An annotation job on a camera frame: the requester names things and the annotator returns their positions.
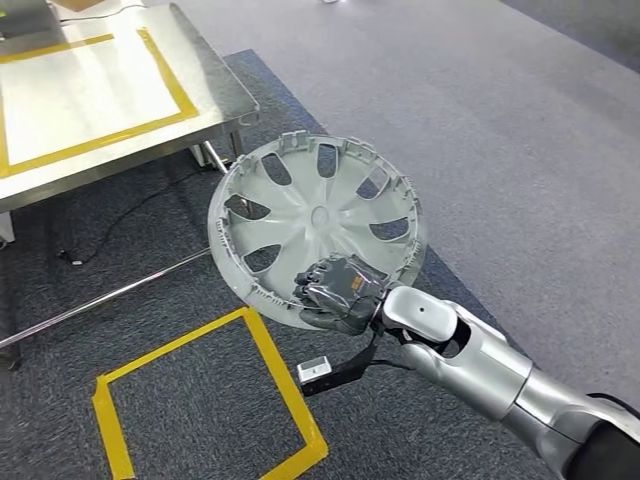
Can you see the steel workbench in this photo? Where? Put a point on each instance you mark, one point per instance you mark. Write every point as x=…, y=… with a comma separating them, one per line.
x=210, y=86

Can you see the yellow tape rectangle on workbench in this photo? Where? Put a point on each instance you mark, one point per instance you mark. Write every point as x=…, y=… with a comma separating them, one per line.
x=170, y=86

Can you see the dark grey device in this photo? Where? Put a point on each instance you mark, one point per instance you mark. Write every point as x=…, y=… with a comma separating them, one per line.
x=25, y=16

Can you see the grey plastic wheel hubcap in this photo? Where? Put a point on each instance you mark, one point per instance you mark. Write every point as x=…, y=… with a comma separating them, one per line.
x=310, y=192

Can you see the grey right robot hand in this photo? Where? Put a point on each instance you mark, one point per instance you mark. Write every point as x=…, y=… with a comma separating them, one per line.
x=345, y=291

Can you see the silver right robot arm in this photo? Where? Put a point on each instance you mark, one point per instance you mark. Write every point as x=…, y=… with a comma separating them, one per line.
x=484, y=364

